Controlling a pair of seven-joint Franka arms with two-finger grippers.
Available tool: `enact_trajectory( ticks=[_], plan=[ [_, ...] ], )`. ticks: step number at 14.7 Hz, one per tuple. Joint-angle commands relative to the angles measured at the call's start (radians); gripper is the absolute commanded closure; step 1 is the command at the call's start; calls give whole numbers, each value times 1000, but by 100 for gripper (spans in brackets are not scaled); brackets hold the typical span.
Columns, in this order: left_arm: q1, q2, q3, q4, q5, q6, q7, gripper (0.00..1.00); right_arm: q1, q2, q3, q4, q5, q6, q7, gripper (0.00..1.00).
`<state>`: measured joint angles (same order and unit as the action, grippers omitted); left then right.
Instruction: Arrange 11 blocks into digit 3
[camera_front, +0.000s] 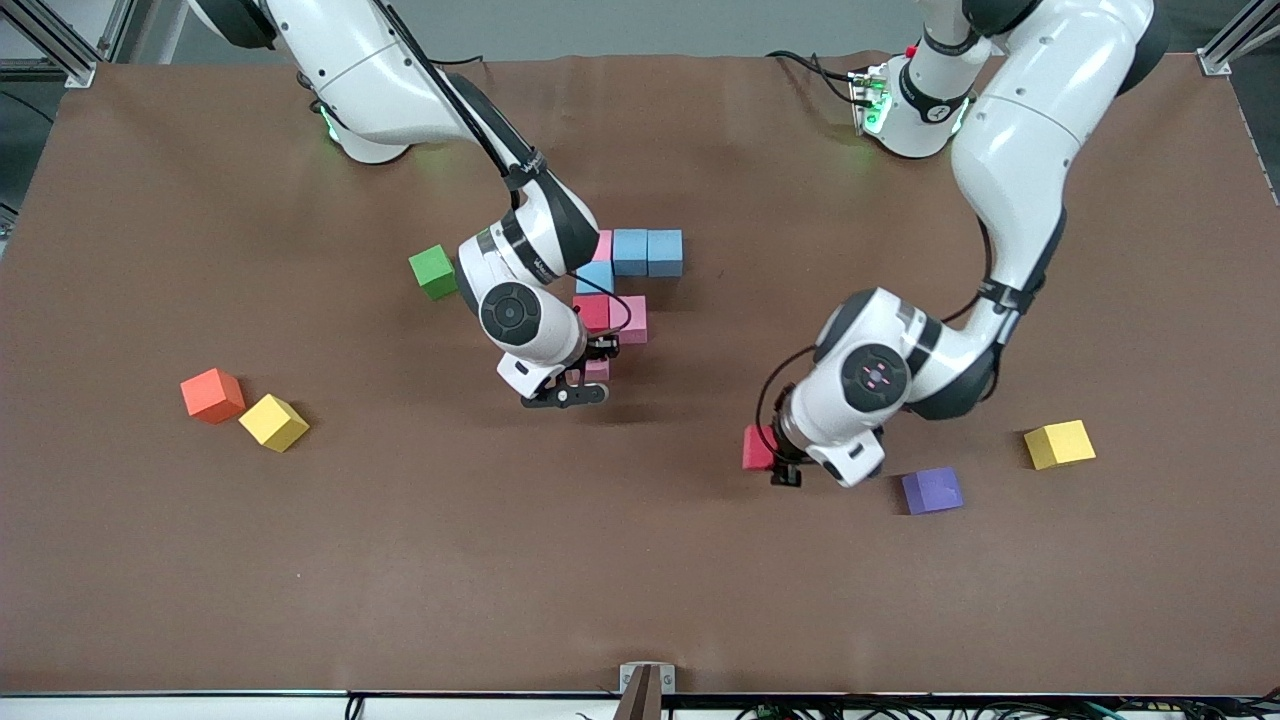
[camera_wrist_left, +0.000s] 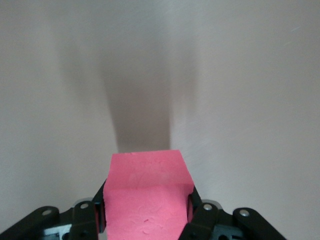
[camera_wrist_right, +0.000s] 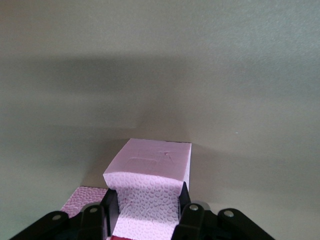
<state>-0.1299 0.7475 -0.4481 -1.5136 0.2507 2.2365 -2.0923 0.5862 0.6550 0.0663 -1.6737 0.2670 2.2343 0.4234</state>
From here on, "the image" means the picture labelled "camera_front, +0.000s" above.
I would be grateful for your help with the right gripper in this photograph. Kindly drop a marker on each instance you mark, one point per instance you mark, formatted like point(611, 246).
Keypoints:
point(602, 350)

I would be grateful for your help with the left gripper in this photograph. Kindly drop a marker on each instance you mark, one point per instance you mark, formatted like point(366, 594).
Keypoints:
point(783, 456)

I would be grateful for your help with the pink foam cube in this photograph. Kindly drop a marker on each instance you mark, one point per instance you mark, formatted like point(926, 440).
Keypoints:
point(635, 325)
point(598, 371)
point(604, 247)

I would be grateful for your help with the red foam cube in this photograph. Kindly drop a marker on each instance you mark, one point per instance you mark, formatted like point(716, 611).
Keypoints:
point(592, 313)
point(758, 448)

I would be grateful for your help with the blue foam cube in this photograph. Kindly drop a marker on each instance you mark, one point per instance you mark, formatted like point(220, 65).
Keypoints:
point(598, 278)
point(630, 252)
point(665, 253)

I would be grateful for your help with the purple foam cube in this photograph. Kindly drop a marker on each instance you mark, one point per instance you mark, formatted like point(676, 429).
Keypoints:
point(932, 491)

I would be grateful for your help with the yellow foam cube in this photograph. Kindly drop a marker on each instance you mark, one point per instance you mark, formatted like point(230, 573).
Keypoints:
point(272, 424)
point(1059, 445)

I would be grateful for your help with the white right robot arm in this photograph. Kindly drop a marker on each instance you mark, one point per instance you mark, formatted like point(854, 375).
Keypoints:
point(350, 60)

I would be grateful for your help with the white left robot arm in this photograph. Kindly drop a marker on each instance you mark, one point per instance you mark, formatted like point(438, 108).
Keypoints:
point(1020, 150)

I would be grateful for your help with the green foam cube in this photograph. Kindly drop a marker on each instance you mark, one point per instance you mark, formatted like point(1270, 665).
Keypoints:
point(434, 272)

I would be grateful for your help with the brown table mat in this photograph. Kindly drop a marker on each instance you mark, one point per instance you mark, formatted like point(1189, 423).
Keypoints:
point(640, 600)

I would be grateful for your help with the metal base connector box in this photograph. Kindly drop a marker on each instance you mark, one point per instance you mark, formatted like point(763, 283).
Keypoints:
point(868, 100)

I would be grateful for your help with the orange foam cube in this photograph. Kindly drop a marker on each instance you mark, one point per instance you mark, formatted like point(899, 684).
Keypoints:
point(212, 397)

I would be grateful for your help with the metal table edge bracket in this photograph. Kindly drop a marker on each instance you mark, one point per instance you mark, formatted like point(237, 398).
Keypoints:
point(647, 690)

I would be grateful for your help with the aluminium frame post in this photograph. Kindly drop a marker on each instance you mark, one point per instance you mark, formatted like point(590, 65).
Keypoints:
point(78, 72)
point(1215, 62)

